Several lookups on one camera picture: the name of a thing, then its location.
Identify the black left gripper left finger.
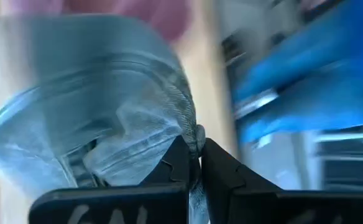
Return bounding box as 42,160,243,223
28,135,201,224

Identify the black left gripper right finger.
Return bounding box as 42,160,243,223
201,138,363,224

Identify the blue-grey denim cap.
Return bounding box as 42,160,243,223
0,14,210,224

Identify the dark maroon cap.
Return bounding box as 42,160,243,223
10,0,192,43

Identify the blue plastic object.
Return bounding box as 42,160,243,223
232,0,363,144

